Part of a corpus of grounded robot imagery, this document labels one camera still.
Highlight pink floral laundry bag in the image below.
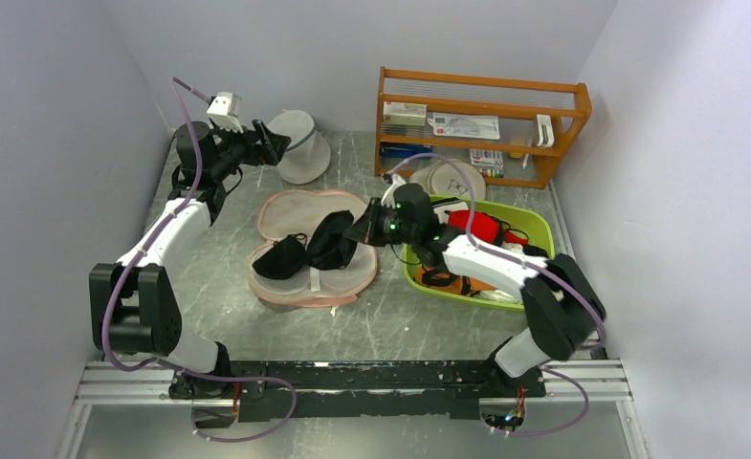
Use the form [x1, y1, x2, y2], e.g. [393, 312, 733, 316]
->
[248, 190, 378, 308]

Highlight round white mesh bag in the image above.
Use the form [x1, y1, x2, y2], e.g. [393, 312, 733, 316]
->
[409, 160, 487, 200]

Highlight orange wooden shelf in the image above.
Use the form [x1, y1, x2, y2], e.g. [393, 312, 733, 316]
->
[376, 67, 593, 188]

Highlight white bra black trim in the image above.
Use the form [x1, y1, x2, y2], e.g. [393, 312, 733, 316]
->
[431, 197, 470, 224]

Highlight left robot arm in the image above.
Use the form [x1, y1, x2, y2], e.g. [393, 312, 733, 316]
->
[89, 120, 291, 398]

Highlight white flat packet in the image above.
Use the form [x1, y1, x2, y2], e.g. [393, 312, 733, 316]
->
[427, 112, 500, 141]

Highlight purple cable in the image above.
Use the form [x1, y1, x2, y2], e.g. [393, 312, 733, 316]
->
[99, 76, 298, 445]
[384, 151, 608, 438]

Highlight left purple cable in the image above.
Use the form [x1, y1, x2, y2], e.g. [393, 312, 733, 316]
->
[99, 76, 298, 445]

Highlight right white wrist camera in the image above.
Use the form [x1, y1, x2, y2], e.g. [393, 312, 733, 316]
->
[380, 172, 407, 208]

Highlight white silver device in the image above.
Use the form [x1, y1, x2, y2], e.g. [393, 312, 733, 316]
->
[535, 114, 555, 148]

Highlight green plastic basket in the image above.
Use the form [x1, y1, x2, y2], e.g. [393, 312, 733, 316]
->
[401, 195, 555, 311]

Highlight marker pen pack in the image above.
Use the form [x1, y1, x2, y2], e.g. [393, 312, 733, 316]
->
[469, 149, 504, 178]

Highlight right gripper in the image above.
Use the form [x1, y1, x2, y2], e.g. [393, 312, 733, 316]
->
[344, 197, 418, 248]

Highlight white cylindrical mesh bag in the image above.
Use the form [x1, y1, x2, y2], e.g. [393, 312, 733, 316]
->
[268, 110, 331, 185]

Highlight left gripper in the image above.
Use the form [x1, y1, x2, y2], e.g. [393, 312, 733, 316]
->
[210, 120, 292, 181]

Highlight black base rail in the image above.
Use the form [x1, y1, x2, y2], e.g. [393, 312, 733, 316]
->
[168, 360, 545, 423]

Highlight red bra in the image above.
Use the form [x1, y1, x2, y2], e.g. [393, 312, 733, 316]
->
[447, 209, 529, 246]

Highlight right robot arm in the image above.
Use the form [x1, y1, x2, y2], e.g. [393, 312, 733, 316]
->
[343, 184, 606, 396]

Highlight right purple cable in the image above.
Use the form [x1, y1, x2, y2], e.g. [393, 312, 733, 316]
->
[384, 151, 608, 438]

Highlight white box on shelf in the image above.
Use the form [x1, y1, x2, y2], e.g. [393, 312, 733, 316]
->
[381, 101, 427, 126]

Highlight orange bra black straps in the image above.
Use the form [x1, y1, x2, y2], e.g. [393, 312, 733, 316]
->
[412, 266, 484, 297]

